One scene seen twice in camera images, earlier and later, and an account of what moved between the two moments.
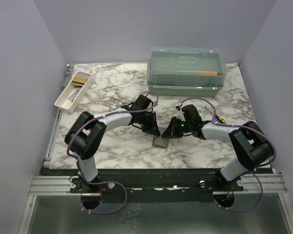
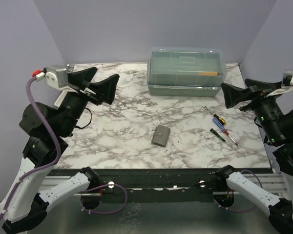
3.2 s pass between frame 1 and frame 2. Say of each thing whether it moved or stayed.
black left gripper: moved
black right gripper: moved
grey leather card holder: stayed
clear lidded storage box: stayed
